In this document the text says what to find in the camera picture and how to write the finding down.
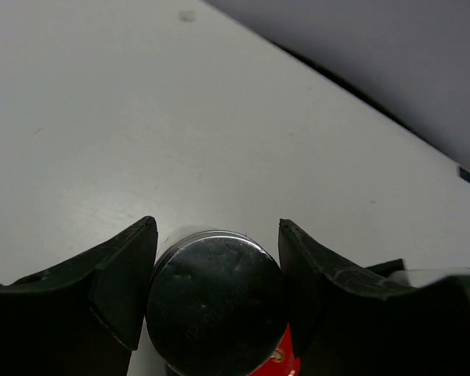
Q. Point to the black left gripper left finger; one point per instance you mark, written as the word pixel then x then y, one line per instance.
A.
pixel 83 316

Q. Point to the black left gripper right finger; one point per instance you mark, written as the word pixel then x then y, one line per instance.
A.
pixel 350 320

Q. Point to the red-lid orange sauce jar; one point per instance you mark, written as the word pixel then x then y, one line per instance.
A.
pixel 283 362

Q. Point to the blue-label silver-lid jar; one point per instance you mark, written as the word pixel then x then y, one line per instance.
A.
pixel 216 303

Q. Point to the clear shaker with steel lid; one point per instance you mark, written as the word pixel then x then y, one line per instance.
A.
pixel 422 277

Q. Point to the black three-compartment tray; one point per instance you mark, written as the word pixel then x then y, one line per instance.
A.
pixel 386 269

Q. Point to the small tape scrap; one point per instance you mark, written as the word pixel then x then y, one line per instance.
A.
pixel 187 15

